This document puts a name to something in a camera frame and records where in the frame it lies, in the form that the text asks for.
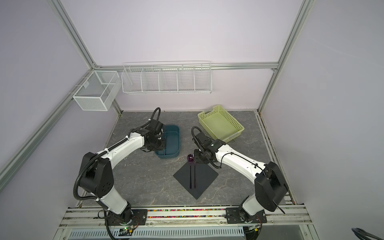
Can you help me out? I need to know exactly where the white mesh wall basket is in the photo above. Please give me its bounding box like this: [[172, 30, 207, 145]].
[[73, 71, 122, 112]]

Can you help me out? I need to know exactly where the black cable bottom right corner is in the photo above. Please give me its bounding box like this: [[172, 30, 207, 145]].
[[351, 227, 384, 240]]

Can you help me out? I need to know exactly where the teal plastic cutlery bin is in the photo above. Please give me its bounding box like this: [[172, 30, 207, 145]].
[[155, 125, 181, 159]]

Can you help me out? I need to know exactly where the light green perforated plastic basket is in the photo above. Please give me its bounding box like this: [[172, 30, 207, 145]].
[[198, 105, 245, 143]]

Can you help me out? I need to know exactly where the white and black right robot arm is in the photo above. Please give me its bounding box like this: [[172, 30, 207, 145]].
[[191, 126, 289, 223]]

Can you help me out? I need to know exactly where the purple metallic spoon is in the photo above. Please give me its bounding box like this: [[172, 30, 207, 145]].
[[187, 154, 194, 189]]

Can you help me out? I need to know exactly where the aluminium enclosure frame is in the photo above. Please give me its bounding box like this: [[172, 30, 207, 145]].
[[0, 0, 316, 193]]

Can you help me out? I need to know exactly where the white wire wall rack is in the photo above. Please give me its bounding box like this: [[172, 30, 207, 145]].
[[122, 61, 213, 94]]

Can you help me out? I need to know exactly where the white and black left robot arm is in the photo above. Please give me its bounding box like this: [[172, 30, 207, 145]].
[[73, 107, 166, 225]]

